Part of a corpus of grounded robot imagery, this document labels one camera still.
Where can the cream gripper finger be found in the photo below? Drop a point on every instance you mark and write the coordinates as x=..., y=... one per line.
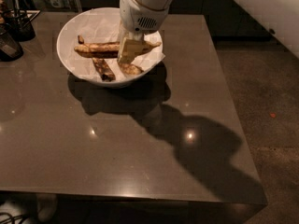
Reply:
x=125, y=36
x=130, y=49

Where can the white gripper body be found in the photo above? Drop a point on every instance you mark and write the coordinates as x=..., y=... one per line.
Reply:
x=137, y=15

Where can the long spotted top banana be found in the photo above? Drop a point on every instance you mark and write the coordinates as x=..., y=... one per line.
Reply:
x=148, y=46

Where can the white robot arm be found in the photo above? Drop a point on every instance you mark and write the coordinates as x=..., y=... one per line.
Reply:
x=280, y=18

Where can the dark banana right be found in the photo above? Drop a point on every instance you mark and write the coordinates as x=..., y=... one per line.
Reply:
x=130, y=69

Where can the dark banana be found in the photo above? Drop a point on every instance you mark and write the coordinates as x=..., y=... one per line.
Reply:
x=130, y=69
x=103, y=69

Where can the white ceramic bowl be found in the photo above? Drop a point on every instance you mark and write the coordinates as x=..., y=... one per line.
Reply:
x=78, y=72

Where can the dark banana left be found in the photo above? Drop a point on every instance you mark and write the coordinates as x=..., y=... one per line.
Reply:
x=103, y=69

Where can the white paper liner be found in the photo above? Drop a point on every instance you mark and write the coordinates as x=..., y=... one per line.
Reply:
x=93, y=25

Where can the white object under table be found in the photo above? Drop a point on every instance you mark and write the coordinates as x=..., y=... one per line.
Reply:
x=37, y=208

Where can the black wire utensil holder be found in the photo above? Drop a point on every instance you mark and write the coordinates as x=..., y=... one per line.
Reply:
x=20, y=25

